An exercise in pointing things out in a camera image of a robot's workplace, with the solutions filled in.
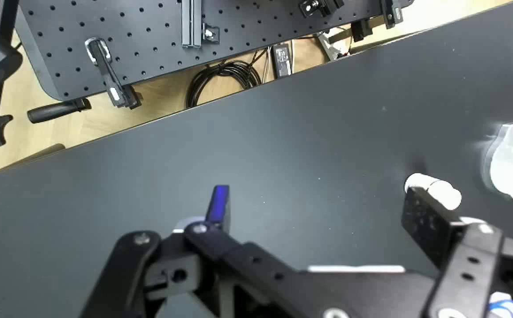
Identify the grey power adapter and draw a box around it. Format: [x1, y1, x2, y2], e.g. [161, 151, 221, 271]
[269, 40, 297, 79]

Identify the grey perforated breadboard plate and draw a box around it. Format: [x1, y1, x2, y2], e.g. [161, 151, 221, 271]
[14, 0, 416, 102]

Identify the silver toggle clamp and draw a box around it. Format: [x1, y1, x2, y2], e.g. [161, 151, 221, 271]
[83, 35, 143, 111]

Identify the gripper black left finger with blue pad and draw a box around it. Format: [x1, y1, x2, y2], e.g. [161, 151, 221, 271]
[182, 183, 311, 296]

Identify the black cylindrical handle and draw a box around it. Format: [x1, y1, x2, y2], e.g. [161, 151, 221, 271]
[26, 96, 92, 125]

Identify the aluminium extrusion bar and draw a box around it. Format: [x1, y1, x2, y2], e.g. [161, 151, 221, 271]
[179, 0, 221, 49]

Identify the gripper black right finger with white pad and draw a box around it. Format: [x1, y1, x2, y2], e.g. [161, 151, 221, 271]
[400, 171, 506, 318]

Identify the black coiled cable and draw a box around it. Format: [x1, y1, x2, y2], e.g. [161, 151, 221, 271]
[184, 56, 265, 109]

